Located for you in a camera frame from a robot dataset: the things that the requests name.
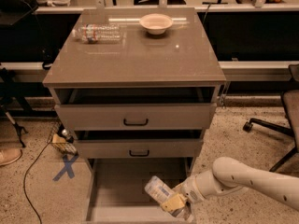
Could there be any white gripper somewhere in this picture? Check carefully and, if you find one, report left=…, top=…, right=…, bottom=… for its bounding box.
left=160, top=175, right=206, bottom=213

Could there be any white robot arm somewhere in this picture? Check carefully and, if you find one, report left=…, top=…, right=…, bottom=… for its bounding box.
left=161, top=157, right=299, bottom=212

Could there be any middle drawer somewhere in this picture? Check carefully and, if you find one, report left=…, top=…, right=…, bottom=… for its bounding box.
left=75, top=130, right=203, bottom=159

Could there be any drawer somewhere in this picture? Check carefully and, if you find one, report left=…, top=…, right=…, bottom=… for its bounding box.
left=82, top=158, right=195, bottom=224
left=75, top=130, right=203, bottom=159
left=56, top=87, right=216, bottom=131

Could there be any bottom drawer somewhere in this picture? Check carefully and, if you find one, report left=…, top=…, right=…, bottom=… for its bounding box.
left=82, top=158, right=195, bottom=224

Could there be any top drawer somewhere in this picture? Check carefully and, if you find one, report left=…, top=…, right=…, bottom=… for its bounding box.
left=56, top=87, right=216, bottom=131

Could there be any grey drawer cabinet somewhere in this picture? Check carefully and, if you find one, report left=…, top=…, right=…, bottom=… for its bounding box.
left=42, top=7, right=227, bottom=224

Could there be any clear plastic bottle red label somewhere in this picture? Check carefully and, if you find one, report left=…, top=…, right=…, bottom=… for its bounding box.
left=71, top=23, right=122, bottom=44

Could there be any blue tape cross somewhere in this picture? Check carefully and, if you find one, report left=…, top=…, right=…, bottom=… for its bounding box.
left=53, top=155, right=78, bottom=182

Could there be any black office chair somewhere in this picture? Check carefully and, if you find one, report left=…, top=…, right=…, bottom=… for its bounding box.
left=242, top=63, right=299, bottom=174

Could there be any white bowl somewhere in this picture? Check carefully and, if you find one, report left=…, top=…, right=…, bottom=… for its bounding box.
left=139, top=14, right=173, bottom=35

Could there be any tan shoe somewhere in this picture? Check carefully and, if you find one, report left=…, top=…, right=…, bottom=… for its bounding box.
left=0, top=148, right=21, bottom=166

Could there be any black tripod stand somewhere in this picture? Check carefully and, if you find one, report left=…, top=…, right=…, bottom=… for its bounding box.
left=0, top=68, right=27, bottom=147

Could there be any black middle drawer handle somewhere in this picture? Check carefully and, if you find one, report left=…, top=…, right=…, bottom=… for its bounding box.
left=129, top=149, right=150, bottom=157

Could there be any black drawer handle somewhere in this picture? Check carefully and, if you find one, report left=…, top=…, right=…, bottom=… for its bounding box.
left=129, top=149, right=150, bottom=157
left=123, top=119, right=149, bottom=126

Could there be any black top drawer handle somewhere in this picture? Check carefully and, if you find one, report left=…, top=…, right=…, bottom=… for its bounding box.
left=123, top=119, right=149, bottom=126

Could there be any wire basket with items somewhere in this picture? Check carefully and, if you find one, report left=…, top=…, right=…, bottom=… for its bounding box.
left=47, top=121, right=78, bottom=155

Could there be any black floor cable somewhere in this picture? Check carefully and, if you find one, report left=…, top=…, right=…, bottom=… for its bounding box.
left=23, top=141, right=52, bottom=224

